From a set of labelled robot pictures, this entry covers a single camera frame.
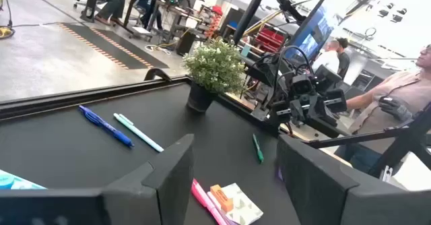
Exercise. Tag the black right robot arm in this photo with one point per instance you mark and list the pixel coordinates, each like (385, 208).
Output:
(262, 71)

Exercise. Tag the teal calculator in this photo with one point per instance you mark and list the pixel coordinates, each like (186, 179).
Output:
(13, 183)

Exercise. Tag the black table mat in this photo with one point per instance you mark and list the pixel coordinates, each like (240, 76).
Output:
(67, 151)

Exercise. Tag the potted green plant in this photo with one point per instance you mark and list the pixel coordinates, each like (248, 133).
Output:
(212, 66)

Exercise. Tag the black pole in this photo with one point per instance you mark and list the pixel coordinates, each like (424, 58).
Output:
(250, 13)

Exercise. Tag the dark blue ballpoint pen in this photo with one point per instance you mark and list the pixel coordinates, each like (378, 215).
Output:
(104, 125)

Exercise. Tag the small white red packet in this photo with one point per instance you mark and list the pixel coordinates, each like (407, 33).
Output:
(244, 209)

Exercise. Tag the orange eraser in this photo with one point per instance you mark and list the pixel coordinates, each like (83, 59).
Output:
(220, 196)

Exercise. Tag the person's hand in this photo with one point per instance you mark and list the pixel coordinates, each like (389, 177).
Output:
(395, 108)

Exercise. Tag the computer monitor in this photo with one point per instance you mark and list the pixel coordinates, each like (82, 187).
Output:
(313, 33)

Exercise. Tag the red storage bins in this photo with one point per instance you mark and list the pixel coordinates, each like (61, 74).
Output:
(269, 39)

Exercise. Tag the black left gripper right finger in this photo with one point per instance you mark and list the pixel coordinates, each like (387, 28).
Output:
(309, 191)

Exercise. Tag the black box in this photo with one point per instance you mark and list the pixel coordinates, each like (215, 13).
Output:
(186, 43)

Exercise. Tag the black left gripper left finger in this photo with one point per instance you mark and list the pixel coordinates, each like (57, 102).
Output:
(161, 184)

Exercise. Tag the pink highlighter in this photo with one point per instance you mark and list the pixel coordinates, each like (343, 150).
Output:
(202, 194)

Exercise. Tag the mint green pen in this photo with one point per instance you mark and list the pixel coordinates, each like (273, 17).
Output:
(138, 133)

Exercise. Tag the person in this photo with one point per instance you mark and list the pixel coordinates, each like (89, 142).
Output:
(107, 2)
(343, 61)
(149, 13)
(328, 60)
(397, 90)

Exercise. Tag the black orange-striped floor mat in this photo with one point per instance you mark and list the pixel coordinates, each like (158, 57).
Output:
(111, 46)

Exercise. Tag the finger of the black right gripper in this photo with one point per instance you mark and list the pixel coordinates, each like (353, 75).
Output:
(336, 101)
(322, 112)

